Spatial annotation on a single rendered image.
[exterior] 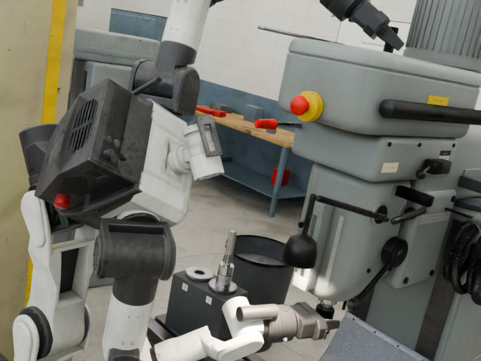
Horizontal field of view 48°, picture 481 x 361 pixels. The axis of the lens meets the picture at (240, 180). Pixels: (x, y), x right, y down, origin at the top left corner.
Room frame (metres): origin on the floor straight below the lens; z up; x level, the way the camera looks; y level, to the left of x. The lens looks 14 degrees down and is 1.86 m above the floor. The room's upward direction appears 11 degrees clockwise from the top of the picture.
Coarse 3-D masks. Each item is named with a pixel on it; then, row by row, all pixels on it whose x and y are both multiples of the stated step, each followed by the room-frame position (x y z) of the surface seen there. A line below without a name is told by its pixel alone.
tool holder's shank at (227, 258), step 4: (232, 232) 1.55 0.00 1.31; (236, 232) 1.55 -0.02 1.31; (228, 236) 1.55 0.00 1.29; (232, 236) 1.55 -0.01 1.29; (228, 240) 1.55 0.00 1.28; (232, 240) 1.55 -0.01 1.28; (228, 244) 1.55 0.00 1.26; (232, 244) 1.55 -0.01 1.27; (228, 248) 1.55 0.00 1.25; (232, 248) 1.55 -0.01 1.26; (228, 252) 1.55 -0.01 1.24; (232, 252) 1.55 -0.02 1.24; (224, 256) 1.55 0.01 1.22; (228, 256) 1.55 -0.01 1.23; (232, 256) 1.55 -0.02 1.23; (224, 260) 1.55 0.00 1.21; (228, 260) 1.54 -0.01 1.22; (232, 260) 1.55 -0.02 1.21; (224, 264) 1.55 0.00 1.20; (228, 264) 1.55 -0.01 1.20
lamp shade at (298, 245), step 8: (288, 240) 1.08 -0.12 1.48; (296, 240) 1.07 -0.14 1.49; (304, 240) 1.07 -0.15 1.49; (312, 240) 1.08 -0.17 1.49; (288, 248) 1.07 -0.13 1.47; (296, 248) 1.06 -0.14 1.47; (304, 248) 1.06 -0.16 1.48; (312, 248) 1.06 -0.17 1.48; (288, 256) 1.06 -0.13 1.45; (296, 256) 1.05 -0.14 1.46; (304, 256) 1.05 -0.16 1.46; (312, 256) 1.06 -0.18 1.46; (288, 264) 1.06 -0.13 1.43; (296, 264) 1.05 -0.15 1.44; (304, 264) 1.05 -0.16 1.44; (312, 264) 1.06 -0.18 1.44
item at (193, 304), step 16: (192, 272) 1.61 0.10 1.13; (208, 272) 1.63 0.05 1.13; (176, 288) 1.59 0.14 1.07; (192, 288) 1.55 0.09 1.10; (208, 288) 1.54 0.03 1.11; (224, 288) 1.54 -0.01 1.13; (240, 288) 1.59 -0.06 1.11; (176, 304) 1.58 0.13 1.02; (192, 304) 1.54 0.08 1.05; (208, 304) 1.51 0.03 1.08; (176, 320) 1.57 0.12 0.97; (192, 320) 1.54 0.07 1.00; (208, 320) 1.50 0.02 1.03; (224, 320) 1.49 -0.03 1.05; (224, 336) 1.50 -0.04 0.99
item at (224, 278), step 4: (220, 272) 1.54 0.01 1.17; (224, 272) 1.54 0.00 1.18; (228, 272) 1.54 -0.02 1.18; (232, 272) 1.55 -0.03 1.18; (220, 276) 1.54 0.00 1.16; (224, 276) 1.54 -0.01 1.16; (228, 276) 1.54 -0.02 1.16; (216, 280) 1.55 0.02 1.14; (220, 280) 1.54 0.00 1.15; (224, 280) 1.54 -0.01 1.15; (228, 280) 1.54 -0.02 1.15; (216, 284) 1.55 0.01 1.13; (220, 284) 1.54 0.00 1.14; (224, 284) 1.54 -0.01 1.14; (228, 284) 1.54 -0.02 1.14
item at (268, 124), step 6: (258, 120) 1.14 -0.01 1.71; (264, 120) 1.14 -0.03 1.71; (270, 120) 1.16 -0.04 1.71; (258, 126) 1.14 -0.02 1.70; (264, 126) 1.14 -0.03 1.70; (270, 126) 1.15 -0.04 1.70; (276, 126) 1.16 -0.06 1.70; (282, 126) 1.19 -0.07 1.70; (288, 126) 1.20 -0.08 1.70; (294, 126) 1.21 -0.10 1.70; (300, 126) 1.23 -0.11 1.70
